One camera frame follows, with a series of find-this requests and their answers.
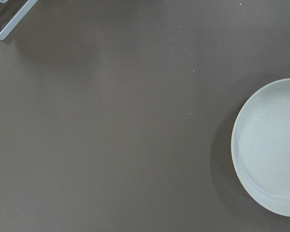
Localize round white plate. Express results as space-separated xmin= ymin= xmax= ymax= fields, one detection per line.
xmin=231 ymin=78 xmax=290 ymax=217

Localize white wire cup rack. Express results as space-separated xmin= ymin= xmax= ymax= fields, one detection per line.
xmin=0 ymin=0 xmax=38 ymax=41

